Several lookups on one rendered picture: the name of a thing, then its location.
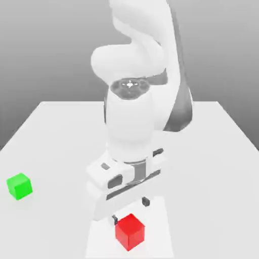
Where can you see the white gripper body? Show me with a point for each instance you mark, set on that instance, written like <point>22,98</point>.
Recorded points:
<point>121,200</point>

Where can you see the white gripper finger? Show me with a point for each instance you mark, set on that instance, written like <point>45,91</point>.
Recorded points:
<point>145,201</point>
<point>114,220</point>

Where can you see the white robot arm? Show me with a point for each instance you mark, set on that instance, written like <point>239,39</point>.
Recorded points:
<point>129,121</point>

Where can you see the small red cube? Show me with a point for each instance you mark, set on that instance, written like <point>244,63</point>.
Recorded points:
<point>129,232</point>

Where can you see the small green cube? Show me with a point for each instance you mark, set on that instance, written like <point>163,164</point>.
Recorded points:
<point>19,186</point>

